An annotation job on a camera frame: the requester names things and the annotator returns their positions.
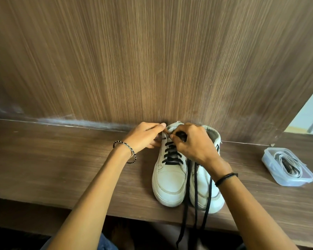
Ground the beaded black and silver bracelet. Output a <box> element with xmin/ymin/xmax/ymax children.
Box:
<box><xmin>113</xmin><ymin>140</ymin><xmax>137</xmax><ymax>164</ymax></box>

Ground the white laced sneaker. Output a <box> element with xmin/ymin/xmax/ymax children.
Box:
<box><xmin>152</xmin><ymin>121</ymin><xmax>189</xmax><ymax>208</ymax></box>

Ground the dark brown shoelace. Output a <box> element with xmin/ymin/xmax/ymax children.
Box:
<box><xmin>280</xmin><ymin>156</ymin><xmax>296</xmax><ymax>176</ymax></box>

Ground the white unlaced sneaker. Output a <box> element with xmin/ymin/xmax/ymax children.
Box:
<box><xmin>189</xmin><ymin>125</ymin><xmax>226</xmax><ymax>214</ymax></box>

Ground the black shoelace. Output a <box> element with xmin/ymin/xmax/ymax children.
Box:
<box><xmin>160</xmin><ymin>130</ymin><xmax>199</xmax><ymax>249</ymax></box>
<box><xmin>199</xmin><ymin>176</ymin><xmax>214</xmax><ymax>231</ymax></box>

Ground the person's left forearm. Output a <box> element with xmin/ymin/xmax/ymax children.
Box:
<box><xmin>45</xmin><ymin>141</ymin><xmax>136</xmax><ymax>250</ymax></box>

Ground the person's left hand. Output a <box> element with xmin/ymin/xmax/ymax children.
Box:
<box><xmin>123</xmin><ymin>122</ymin><xmax>170</xmax><ymax>155</ymax></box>

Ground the person's right hand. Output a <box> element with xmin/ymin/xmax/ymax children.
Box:
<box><xmin>169</xmin><ymin>123</ymin><xmax>232</xmax><ymax>174</ymax></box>

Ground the white shoelace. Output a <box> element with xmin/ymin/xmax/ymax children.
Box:
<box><xmin>273</xmin><ymin>151</ymin><xmax>303</xmax><ymax>179</ymax></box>

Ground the black thread wristband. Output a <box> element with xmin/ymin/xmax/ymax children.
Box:
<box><xmin>215</xmin><ymin>173</ymin><xmax>238</xmax><ymax>187</ymax></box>

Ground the person's right forearm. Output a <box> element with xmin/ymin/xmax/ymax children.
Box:
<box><xmin>211</xmin><ymin>166</ymin><xmax>299</xmax><ymax>250</ymax></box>

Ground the clear plastic container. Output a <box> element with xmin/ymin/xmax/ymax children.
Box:
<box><xmin>261</xmin><ymin>147</ymin><xmax>313</xmax><ymax>187</ymax></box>

